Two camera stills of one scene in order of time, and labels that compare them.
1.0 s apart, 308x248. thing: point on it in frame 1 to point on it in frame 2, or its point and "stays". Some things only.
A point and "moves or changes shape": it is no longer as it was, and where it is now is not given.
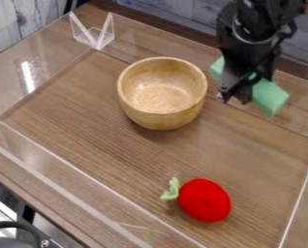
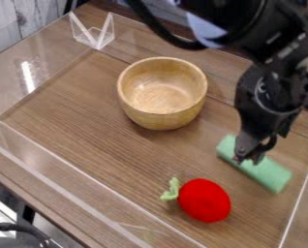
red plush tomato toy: x=201 y=200 stays
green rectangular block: x=267 y=96 moves or changes shape
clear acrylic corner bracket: x=92 y=37 stays
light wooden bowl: x=161 y=92 stays
